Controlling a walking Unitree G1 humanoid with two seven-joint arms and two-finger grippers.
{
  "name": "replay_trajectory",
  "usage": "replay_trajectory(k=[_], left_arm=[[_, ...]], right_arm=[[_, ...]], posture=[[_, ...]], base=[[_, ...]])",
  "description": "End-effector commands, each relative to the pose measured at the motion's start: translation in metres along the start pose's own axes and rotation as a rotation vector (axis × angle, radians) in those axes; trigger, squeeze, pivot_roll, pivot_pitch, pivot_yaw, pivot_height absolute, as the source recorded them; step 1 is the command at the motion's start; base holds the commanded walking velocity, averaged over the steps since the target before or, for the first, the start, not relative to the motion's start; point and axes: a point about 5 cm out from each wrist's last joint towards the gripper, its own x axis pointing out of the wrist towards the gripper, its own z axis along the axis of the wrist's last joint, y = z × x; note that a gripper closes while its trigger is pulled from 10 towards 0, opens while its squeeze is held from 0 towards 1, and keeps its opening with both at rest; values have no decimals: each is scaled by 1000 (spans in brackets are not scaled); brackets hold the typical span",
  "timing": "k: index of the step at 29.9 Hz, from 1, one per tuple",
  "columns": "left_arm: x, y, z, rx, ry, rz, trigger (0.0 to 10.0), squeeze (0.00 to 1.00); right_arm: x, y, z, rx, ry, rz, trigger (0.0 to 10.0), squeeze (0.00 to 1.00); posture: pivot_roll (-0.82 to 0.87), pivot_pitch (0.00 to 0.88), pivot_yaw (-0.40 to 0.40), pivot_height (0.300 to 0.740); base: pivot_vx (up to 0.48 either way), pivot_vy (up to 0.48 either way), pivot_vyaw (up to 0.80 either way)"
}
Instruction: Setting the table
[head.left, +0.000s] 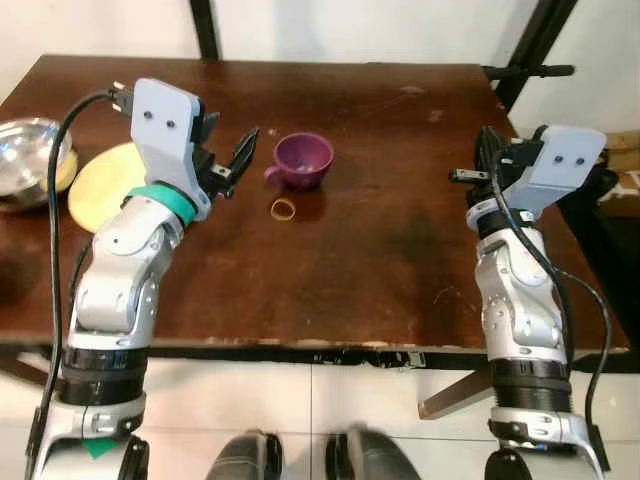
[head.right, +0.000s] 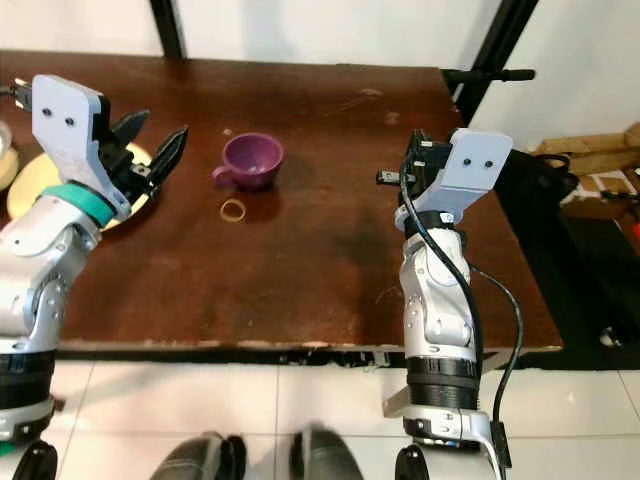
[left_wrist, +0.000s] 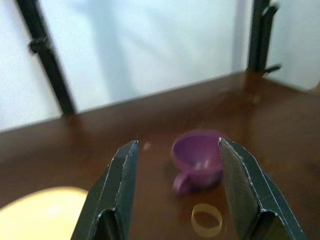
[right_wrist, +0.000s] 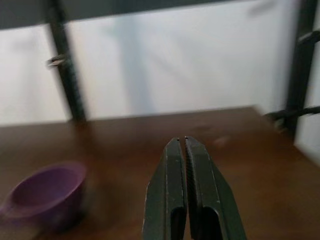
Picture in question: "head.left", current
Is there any black clamp bar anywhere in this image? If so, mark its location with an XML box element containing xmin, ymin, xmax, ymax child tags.
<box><xmin>482</xmin><ymin>64</ymin><xmax>577</xmax><ymax>82</ymax></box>

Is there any robot leg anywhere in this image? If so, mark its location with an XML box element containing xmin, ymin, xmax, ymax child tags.
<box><xmin>204</xmin><ymin>429</ymin><xmax>287</xmax><ymax>480</ymax></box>
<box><xmin>324</xmin><ymin>424</ymin><xmax>423</xmax><ymax>480</ymax></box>

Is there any slanted black frame post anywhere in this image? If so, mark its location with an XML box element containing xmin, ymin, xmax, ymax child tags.
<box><xmin>494</xmin><ymin>0</ymin><xmax>582</xmax><ymax>113</ymax></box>

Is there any tan rubber band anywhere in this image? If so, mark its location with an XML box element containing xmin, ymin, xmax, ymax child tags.
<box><xmin>270</xmin><ymin>197</ymin><xmax>299</xmax><ymax>221</ymax></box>

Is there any robot left leg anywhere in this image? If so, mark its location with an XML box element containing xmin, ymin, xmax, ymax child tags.
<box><xmin>204</xmin><ymin>429</ymin><xmax>287</xmax><ymax>480</ymax></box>

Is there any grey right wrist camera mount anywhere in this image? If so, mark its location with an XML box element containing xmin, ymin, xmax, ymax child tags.
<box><xmin>508</xmin><ymin>124</ymin><xmax>609</xmax><ymax>218</ymax></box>

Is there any thin black upright post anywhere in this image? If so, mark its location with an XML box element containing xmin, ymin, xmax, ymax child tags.
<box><xmin>189</xmin><ymin>0</ymin><xmax>223</xmax><ymax>60</ymax></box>

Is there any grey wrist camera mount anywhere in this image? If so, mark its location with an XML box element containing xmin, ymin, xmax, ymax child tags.
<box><xmin>130</xmin><ymin>78</ymin><xmax>214</xmax><ymax>222</ymax></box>
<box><xmin>508</xmin><ymin>124</ymin><xmax>609</xmax><ymax>218</ymax></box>

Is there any purple cup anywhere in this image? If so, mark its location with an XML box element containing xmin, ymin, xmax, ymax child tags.
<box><xmin>263</xmin><ymin>132</ymin><xmax>336</xmax><ymax>193</ymax></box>

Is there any robot right leg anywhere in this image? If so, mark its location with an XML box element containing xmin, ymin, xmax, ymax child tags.
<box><xmin>324</xmin><ymin>424</ymin><xmax>423</xmax><ymax>480</ymax></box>

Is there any brown wooden slat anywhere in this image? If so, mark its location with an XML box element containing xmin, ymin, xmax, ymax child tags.
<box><xmin>417</xmin><ymin>368</ymin><xmax>493</xmax><ymax>422</ymax></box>

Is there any yellow plate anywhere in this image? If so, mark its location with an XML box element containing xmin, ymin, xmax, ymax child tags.
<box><xmin>67</xmin><ymin>141</ymin><xmax>151</xmax><ymax>234</ymax></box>

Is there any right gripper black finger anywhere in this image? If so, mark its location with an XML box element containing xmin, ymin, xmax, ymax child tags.
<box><xmin>479</xmin><ymin>124</ymin><xmax>504</xmax><ymax>179</ymax></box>

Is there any brown wooden table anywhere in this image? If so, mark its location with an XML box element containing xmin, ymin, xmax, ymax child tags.
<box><xmin>0</xmin><ymin>54</ymin><xmax>633</xmax><ymax>366</ymax></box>

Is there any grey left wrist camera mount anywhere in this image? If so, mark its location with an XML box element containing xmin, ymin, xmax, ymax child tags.
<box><xmin>130</xmin><ymin>78</ymin><xmax>214</xmax><ymax>222</ymax></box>

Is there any cardboard box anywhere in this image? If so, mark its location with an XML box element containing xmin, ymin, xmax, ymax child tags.
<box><xmin>604</xmin><ymin>128</ymin><xmax>640</xmax><ymax>193</ymax></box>

